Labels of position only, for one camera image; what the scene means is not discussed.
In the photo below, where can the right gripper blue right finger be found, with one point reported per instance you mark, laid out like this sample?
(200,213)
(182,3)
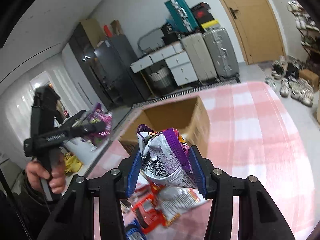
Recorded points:
(199,170)

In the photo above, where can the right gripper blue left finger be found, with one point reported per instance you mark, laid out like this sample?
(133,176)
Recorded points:
(133,174)

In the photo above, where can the purple snack bag front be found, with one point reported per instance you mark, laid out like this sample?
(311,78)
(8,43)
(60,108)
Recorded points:
(165,157)

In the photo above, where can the purple snack bag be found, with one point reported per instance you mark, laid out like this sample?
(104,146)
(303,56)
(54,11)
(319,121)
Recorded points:
(165,157)
(102,121)

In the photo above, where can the white fries snack bag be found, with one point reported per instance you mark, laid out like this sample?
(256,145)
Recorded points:
(173,202)

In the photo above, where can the red wafer snack pack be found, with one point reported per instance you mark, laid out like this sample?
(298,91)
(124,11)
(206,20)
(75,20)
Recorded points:
(148,216)

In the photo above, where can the blue cookie snack pack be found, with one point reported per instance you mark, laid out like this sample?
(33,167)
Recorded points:
(133,232)

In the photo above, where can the person's left hand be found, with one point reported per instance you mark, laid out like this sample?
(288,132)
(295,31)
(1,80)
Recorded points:
(57,178)

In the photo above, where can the white kettle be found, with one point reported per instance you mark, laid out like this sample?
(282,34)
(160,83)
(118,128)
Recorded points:
(85,151)

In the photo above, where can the brown SF cardboard box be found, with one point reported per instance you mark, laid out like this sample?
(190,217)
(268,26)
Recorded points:
(188,116)

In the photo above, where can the pink checkered tablecloth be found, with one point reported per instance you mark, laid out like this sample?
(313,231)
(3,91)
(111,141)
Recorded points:
(252,133)

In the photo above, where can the woven laundry basket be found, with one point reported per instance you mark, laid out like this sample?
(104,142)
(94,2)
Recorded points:
(162,81)

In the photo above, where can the black glass cabinet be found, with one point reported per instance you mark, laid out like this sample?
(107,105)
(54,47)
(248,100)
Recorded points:
(83,43)

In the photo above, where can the dark grey refrigerator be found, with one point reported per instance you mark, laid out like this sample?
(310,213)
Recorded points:
(122,85)

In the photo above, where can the white drawer desk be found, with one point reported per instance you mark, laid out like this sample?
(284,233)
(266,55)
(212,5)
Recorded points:
(175,58)

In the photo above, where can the beige suitcase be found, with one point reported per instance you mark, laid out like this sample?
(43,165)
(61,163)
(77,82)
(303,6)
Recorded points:
(199,56)

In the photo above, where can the silver grey suitcase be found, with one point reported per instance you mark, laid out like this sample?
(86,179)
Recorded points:
(222,53)

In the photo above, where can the pile of shoes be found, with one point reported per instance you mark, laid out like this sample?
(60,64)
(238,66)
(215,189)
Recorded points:
(286,73)

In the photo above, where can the oval mirror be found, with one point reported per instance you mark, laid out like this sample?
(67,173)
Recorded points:
(151,41)

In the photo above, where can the small brown shoe box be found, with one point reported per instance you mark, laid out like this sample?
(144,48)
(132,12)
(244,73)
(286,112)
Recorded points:
(311,78)

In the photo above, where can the teal suitcase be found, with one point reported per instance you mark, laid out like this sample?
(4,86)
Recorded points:
(182,16)

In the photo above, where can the stacked shoe boxes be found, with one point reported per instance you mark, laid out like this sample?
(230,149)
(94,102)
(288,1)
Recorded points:
(204,18)

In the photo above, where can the wooden door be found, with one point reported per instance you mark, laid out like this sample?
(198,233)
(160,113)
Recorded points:
(256,28)

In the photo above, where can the wooden shoe rack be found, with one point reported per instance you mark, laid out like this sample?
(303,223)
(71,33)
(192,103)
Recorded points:
(309,31)

